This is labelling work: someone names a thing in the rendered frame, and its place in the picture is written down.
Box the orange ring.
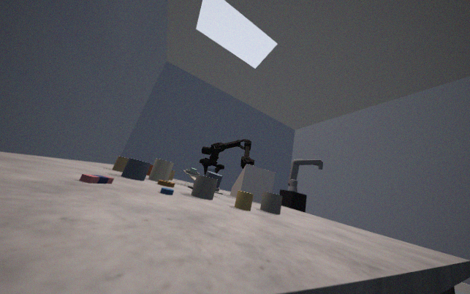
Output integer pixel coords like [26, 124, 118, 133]
[158, 180, 175, 188]

